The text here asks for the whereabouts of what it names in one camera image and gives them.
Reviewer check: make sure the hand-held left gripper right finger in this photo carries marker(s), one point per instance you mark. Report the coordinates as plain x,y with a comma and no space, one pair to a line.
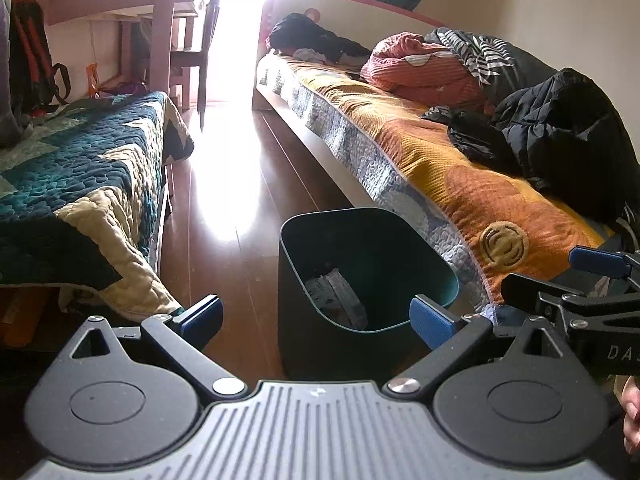
430,321

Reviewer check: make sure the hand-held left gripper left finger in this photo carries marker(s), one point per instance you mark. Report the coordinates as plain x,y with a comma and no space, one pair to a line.
202,317

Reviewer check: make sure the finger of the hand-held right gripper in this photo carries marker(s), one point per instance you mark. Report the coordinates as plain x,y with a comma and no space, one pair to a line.
595,260
530,292

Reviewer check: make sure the dark green trash bin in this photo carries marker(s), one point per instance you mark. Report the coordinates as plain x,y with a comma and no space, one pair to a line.
295,310

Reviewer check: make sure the white biscuit wrapper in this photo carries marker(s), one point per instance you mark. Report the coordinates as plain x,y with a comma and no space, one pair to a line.
335,295

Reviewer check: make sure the person's right hand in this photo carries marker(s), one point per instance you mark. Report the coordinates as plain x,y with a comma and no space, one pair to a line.
634,405

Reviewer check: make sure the black puffer jacket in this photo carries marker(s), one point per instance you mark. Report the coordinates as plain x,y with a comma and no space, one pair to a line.
570,130

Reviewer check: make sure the orange patterned bed sheet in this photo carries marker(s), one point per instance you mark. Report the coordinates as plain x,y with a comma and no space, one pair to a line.
425,160

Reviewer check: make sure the black garment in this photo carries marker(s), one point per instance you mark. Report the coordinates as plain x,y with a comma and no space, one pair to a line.
475,135

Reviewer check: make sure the orange box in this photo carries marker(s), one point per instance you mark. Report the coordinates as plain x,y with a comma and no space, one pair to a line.
20,320

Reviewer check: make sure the teal and cream quilt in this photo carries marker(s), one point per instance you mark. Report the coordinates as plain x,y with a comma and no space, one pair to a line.
75,170

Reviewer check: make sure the striped black white cloth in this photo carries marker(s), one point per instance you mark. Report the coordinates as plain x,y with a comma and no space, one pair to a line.
500,60

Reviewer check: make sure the wooden chair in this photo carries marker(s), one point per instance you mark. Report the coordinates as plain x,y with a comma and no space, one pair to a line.
190,55

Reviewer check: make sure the orange hanging tag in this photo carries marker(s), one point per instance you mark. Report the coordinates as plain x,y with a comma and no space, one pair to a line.
92,77

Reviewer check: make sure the black clothing pile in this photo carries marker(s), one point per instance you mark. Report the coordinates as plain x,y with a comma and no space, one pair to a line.
305,35

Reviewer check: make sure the black and orange backpack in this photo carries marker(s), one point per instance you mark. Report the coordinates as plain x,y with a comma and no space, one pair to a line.
30,60

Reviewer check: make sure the grey cloth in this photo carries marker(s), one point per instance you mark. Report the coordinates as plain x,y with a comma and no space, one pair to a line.
7,60

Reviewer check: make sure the white bed frame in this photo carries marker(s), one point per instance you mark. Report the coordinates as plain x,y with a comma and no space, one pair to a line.
162,230

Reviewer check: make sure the bed frame with headboard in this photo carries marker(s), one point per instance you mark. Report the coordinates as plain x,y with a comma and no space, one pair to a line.
380,15

